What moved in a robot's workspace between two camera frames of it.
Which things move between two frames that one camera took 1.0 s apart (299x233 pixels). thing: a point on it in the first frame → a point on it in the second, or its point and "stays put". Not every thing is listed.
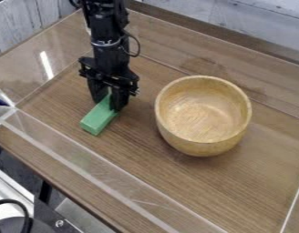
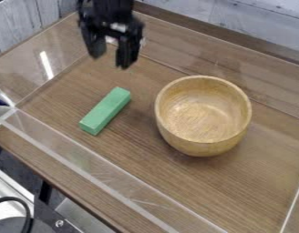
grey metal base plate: (80, 217) stays put
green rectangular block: (101, 115) stays put
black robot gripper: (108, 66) → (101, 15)
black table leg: (46, 191) stays put
